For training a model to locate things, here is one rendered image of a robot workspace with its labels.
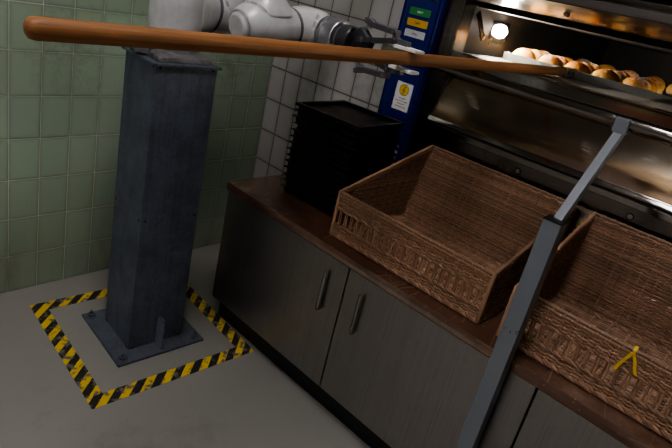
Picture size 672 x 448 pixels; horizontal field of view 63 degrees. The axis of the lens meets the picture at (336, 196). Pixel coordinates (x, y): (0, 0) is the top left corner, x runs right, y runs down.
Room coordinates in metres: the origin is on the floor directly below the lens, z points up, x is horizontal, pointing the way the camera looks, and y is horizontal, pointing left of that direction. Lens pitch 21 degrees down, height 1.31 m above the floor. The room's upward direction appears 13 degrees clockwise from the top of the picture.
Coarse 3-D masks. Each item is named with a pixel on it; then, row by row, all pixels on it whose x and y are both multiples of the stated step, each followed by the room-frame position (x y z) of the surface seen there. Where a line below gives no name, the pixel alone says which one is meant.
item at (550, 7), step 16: (480, 0) 2.01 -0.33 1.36; (496, 0) 1.92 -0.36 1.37; (512, 0) 1.84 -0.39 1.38; (528, 0) 1.76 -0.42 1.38; (544, 0) 1.69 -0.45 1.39; (560, 0) 1.66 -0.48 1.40; (576, 0) 1.63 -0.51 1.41; (592, 0) 1.61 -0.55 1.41; (560, 16) 1.82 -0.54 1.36; (576, 16) 1.75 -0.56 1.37; (592, 16) 1.68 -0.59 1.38; (608, 16) 1.61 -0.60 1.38; (624, 16) 1.55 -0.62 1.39; (640, 16) 1.53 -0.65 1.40; (656, 16) 1.51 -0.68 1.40; (640, 32) 1.66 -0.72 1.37; (656, 32) 1.60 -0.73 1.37
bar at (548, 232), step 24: (384, 48) 1.72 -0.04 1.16; (456, 72) 1.56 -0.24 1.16; (480, 72) 1.53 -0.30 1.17; (528, 96) 1.42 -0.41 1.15; (552, 96) 1.39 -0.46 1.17; (600, 120) 1.31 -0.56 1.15; (624, 120) 1.27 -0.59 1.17; (600, 168) 1.22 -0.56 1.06; (576, 192) 1.17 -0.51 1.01; (552, 216) 1.13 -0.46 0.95; (552, 240) 1.09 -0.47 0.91; (528, 264) 1.11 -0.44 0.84; (528, 288) 1.10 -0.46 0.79; (528, 312) 1.10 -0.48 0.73; (504, 336) 1.11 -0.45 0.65; (504, 360) 1.09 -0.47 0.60; (480, 384) 1.11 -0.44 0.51; (480, 408) 1.10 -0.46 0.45; (480, 432) 1.10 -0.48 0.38
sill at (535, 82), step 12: (492, 72) 1.90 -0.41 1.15; (504, 72) 1.88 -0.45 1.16; (528, 84) 1.82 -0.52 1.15; (540, 84) 1.80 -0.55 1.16; (552, 84) 1.77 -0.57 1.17; (564, 84) 1.75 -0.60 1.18; (564, 96) 1.74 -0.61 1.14; (576, 96) 1.72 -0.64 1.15; (588, 96) 1.70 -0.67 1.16; (600, 96) 1.68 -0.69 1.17; (612, 96) 1.68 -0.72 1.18; (612, 108) 1.65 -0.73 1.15; (624, 108) 1.64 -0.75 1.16; (636, 108) 1.62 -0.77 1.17; (648, 108) 1.60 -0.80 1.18; (648, 120) 1.59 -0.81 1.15; (660, 120) 1.57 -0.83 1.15
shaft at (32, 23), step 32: (32, 32) 0.67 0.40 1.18; (64, 32) 0.69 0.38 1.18; (96, 32) 0.73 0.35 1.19; (128, 32) 0.76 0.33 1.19; (160, 32) 0.80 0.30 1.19; (192, 32) 0.85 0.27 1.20; (416, 64) 1.30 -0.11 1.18; (448, 64) 1.40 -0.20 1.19; (480, 64) 1.52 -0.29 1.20; (512, 64) 1.67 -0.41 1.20
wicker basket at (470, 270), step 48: (432, 144) 1.95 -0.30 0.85; (384, 192) 1.77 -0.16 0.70; (432, 192) 1.88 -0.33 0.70; (480, 192) 1.78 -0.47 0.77; (528, 192) 1.71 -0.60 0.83; (384, 240) 1.47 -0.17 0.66; (432, 240) 1.37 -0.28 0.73; (480, 240) 1.71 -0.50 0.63; (528, 240) 1.64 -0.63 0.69; (432, 288) 1.35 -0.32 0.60; (480, 288) 1.27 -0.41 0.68
